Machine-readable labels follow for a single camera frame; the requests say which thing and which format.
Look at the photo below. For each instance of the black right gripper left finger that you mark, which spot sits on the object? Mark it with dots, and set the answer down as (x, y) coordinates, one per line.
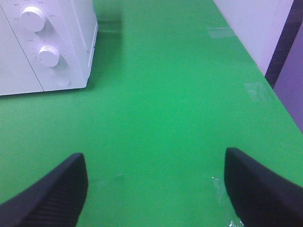
(56, 200)

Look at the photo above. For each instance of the white microwave door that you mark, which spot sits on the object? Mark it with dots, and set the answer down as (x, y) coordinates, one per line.
(16, 73)

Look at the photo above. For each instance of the small white knob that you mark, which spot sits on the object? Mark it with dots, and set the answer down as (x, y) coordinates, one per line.
(49, 56)

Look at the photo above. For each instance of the white microwave oven body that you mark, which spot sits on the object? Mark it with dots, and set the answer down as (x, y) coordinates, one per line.
(71, 28)

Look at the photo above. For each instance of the round door release button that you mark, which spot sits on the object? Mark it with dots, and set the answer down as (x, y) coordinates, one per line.
(61, 79)

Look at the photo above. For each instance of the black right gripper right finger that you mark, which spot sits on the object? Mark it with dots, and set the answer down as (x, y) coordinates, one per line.
(259, 196)

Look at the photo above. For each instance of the large white upper knob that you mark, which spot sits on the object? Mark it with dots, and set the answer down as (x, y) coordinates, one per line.
(33, 18)

